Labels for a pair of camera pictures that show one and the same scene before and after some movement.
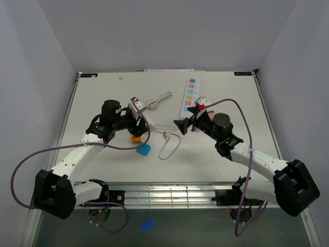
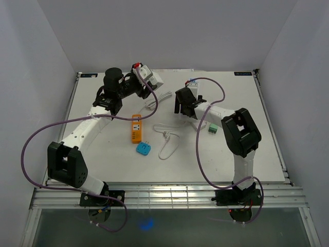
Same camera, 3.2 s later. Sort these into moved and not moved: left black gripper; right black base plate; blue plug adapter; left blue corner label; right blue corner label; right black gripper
Moved: right black gripper; left black gripper
Not moved: blue plug adapter; right black base plate; left blue corner label; right blue corner label
